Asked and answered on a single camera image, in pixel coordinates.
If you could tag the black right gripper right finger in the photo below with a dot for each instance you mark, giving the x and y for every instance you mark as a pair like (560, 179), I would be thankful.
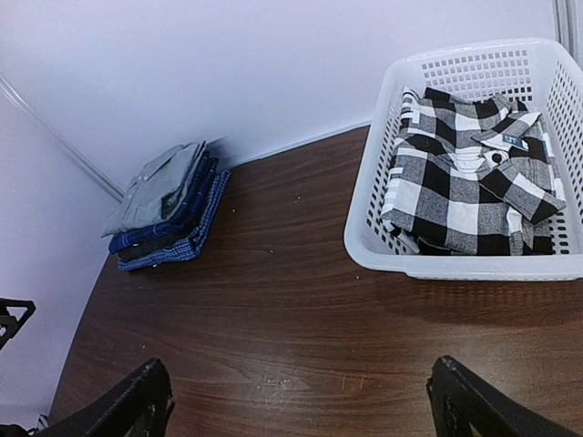
(463, 404)

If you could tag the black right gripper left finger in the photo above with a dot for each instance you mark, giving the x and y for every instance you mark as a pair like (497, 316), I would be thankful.
(139, 405)

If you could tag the black white plaid shirt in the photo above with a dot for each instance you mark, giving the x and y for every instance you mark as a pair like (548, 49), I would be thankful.
(471, 178)

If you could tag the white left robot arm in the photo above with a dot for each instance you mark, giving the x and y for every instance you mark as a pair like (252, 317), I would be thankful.
(14, 315)

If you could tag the dark folded shirt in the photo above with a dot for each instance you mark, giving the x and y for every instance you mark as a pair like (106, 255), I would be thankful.
(150, 248)

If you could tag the blue white checked folded shirt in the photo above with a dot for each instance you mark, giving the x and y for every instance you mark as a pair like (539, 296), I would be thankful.
(191, 236)

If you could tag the blue plaid folded shirt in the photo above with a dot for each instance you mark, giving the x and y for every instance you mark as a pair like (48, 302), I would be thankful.
(182, 218)

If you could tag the grey folded shirt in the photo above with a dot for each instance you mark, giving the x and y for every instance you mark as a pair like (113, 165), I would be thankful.
(156, 191)

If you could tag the white plastic laundry basket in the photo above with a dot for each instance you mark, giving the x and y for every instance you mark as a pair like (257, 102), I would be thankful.
(538, 72)

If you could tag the left aluminium frame post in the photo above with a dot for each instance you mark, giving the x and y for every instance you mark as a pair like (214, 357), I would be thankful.
(62, 143)

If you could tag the aluminium frame post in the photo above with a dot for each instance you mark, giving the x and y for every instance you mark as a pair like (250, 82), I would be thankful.
(568, 26)
(62, 143)

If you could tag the right aluminium frame post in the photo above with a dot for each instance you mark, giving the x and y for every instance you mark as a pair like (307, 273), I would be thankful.
(568, 26)

